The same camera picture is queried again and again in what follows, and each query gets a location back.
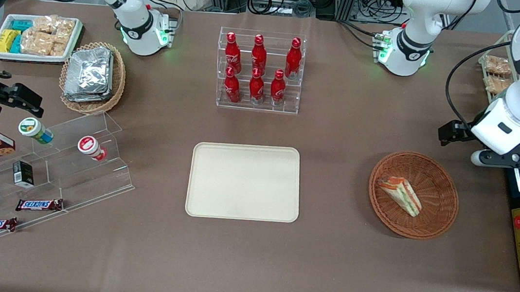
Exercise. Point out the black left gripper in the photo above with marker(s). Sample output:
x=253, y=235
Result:
x=451, y=131

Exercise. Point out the triangular sandwich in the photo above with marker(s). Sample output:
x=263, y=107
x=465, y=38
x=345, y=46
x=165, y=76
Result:
x=404, y=194

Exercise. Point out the white rectangular snack tray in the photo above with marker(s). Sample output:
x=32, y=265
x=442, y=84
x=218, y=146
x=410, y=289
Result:
x=30, y=58

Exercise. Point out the round brown wicker basket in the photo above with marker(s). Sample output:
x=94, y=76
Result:
x=437, y=181

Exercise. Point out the oval light wicker basket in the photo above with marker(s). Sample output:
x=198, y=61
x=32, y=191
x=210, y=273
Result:
x=118, y=81

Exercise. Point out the beige plastic tray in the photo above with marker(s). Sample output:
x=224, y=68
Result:
x=236, y=182

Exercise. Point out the green lid yogurt cup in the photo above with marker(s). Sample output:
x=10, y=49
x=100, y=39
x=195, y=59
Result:
x=33, y=128

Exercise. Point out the teal snack packet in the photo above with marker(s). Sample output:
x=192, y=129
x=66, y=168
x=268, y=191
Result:
x=16, y=45
x=21, y=25

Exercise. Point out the clear bag of crackers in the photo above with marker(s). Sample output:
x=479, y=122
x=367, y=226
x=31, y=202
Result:
x=59, y=48
x=64, y=29
x=44, y=24
x=36, y=43

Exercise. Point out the silver foil packet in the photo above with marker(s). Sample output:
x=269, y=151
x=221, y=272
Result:
x=88, y=67
x=92, y=96

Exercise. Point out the yellow snack packet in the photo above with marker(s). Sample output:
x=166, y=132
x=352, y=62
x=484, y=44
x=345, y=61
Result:
x=5, y=41

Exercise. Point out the bagged brown snack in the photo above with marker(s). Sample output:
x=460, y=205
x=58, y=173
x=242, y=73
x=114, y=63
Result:
x=497, y=65
x=496, y=85

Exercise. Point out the small dark green box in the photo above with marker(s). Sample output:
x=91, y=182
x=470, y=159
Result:
x=23, y=174

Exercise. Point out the red lid yogurt cup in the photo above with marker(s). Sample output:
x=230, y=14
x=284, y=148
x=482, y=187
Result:
x=88, y=145

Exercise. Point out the clear acrylic step shelf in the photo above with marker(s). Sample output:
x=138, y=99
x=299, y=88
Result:
x=89, y=180

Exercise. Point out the red cola bottle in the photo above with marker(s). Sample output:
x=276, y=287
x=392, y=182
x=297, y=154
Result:
x=259, y=55
x=256, y=89
x=232, y=54
x=277, y=89
x=293, y=59
x=232, y=89

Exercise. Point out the clear acrylic bottle rack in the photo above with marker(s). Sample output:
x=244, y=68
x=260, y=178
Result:
x=276, y=42

